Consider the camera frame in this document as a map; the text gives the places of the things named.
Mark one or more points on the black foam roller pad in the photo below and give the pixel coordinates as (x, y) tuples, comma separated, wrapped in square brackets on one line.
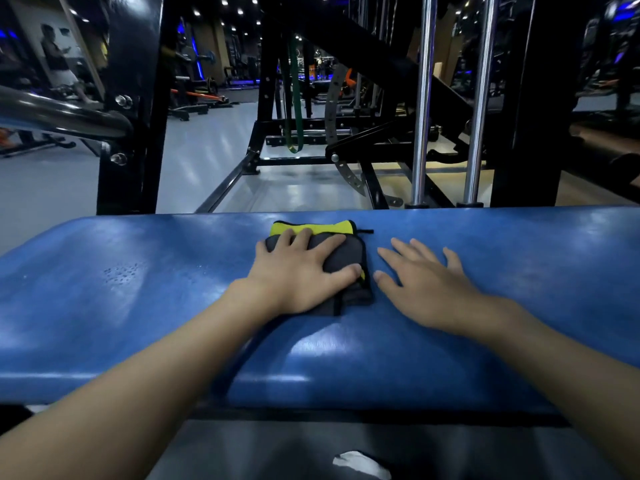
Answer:
[(625, 169)]

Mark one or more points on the person's right hand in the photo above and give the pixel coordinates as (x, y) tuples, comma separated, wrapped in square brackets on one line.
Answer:
[(435, 294)]

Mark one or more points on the black upright post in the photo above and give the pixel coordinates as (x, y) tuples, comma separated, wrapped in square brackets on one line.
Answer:
[(135, 54)]

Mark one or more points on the chrome guide rod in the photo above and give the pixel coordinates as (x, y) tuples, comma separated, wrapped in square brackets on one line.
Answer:
[(424, 104), (480, 104)]

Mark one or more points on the black gym equipment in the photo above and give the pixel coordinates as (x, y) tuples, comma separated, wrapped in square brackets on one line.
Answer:
[(600, 54)]

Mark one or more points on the person's left hand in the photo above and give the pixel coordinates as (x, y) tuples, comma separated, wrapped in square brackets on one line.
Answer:
[(295, 279)]

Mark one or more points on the green resistance band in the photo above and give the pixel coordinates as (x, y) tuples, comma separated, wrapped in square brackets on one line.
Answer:
[(296, 109)]

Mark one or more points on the person's left forearm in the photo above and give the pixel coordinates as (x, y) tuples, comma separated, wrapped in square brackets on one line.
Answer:
[(125, 394)]

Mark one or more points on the grey and yellow cleaning cloth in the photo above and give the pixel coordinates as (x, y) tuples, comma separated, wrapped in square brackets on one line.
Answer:
[(350, 252)]

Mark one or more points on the black machine column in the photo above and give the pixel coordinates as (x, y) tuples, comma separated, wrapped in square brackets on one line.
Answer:
[(540, 104)]

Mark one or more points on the perforated steel adjustment arc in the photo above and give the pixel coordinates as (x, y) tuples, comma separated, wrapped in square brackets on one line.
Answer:
[(334, 104)]

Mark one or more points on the blue padded bench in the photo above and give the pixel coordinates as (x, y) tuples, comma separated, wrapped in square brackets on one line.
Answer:
[(125, 304)]

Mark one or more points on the person's right forearm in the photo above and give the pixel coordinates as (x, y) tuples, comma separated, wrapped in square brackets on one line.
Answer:
[(575, 369)]

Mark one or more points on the black weight machine frame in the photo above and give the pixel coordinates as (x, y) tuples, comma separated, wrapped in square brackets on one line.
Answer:
[(267, 94)]

